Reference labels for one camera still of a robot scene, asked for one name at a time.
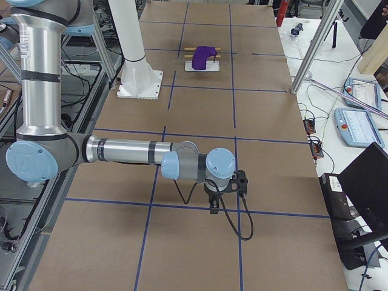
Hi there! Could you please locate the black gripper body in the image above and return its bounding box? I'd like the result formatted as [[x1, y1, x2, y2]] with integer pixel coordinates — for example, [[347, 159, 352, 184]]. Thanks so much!
[[204, 180, 233, 200]]

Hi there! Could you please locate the purple towel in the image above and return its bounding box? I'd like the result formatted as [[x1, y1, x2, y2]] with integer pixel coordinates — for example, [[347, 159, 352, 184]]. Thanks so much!
[[192, 46, 217, 70]]

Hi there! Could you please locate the white towel rack base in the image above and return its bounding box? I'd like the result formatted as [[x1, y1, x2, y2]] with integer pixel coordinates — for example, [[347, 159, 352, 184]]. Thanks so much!
[[184, 60, 220, 72]]

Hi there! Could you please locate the right wooden rack bar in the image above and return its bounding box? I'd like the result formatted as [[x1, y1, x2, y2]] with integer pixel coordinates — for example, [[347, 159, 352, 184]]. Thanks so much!
[[184, 55, 221, 59]]

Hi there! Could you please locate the wooden rack bar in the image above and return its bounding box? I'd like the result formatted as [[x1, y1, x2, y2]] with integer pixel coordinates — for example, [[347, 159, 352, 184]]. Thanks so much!
[[184, 55, 221, 59], [184, 45, 221, 51]]

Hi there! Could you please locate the left wooden rack bar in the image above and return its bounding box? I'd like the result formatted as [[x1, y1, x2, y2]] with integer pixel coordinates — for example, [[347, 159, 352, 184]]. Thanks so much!
[[184, 45, 221, 51]]

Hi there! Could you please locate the brown paper table cover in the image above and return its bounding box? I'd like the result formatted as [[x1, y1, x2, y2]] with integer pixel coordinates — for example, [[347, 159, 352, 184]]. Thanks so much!
[[29, 1, 347, 290]]

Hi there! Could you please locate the black device box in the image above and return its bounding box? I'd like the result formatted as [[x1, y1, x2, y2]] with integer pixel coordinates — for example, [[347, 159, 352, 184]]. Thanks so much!
[[319, 173, 360, 221]]

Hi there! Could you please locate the black laptop on stand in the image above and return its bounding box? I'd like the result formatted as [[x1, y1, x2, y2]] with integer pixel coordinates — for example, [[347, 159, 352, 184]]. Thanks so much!
[[338, 142, 387, 230]]

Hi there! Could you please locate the lower teach pendant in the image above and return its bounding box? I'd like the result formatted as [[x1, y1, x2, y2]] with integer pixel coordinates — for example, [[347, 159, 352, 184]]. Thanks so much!
[[334, 108, 385, 148]]

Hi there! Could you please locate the teach pendant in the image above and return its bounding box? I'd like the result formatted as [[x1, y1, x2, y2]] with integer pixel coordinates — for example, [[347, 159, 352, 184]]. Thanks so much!
[[343, 77, 382, 110], [334, 108, 385, 148]]

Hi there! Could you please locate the upper teach pendant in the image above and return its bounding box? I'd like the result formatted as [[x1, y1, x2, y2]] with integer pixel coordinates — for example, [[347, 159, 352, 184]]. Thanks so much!
[[343, 77, 382, 110]]

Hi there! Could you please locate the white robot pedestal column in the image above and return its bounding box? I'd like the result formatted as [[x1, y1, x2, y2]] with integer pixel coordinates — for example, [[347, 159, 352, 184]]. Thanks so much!
[[109, 0, 163, 100]]

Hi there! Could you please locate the grey aluminium profile post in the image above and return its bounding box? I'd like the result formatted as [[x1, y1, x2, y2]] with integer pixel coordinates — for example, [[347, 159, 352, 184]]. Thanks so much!
[[290, 0, 344, 94]]

